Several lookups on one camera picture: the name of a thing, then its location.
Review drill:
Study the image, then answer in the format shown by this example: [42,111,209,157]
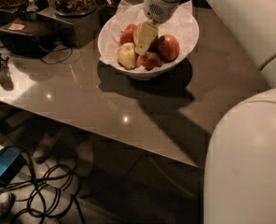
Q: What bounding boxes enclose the black headset cable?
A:
[39,44,75,65]

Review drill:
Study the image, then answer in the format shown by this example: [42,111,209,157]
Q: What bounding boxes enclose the metal scoop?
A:
[26,0,39,12]

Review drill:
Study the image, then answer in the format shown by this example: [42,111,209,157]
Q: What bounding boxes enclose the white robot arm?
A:
[203,0,276,224]

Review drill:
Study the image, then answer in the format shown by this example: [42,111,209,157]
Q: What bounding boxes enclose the yellow-green left apple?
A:
[117,42,137,70]

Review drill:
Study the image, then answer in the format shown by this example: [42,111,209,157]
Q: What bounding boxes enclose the red apple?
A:
[136,51,162,71]
[119,23,136,44]
[156,35,180,62]

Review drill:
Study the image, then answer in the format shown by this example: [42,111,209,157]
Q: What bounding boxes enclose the blue foot pedal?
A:
[0,148,26,188]

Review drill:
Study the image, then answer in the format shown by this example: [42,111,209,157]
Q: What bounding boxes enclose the back left red apple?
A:
[119,23,136,44]

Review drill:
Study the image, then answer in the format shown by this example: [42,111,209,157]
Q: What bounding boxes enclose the black floor cables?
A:
[0,145,87,224]

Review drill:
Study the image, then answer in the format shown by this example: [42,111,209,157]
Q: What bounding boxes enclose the white paper liner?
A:
[99,0,194,73]

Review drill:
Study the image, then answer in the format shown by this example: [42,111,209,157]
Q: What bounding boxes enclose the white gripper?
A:
[133,0,190,56]

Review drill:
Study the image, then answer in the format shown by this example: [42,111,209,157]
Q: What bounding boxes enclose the right red apple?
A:
[156,35,180,62]

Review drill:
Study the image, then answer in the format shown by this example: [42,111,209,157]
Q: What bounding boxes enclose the white bowl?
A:
[97,1,200,81]

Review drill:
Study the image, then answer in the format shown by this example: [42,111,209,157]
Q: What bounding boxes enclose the dark display stand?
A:
[0,0,117,48]

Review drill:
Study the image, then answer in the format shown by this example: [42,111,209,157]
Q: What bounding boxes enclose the black VR headset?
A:
[0,19,58,58]

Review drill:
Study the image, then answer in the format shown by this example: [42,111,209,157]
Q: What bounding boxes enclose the front red apple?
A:
[136,51,162,71]

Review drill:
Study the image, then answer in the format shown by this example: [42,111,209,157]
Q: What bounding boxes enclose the white shoe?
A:
[0,192,15,218]

